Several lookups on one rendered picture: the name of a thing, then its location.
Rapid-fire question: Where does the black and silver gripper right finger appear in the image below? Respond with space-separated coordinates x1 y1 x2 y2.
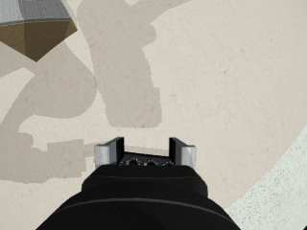
169 137 197 171

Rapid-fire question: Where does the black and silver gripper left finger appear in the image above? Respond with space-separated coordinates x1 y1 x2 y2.
94 137 125 170

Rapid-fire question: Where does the black knob box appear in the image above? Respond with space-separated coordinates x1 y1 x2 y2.
116 151 174 166

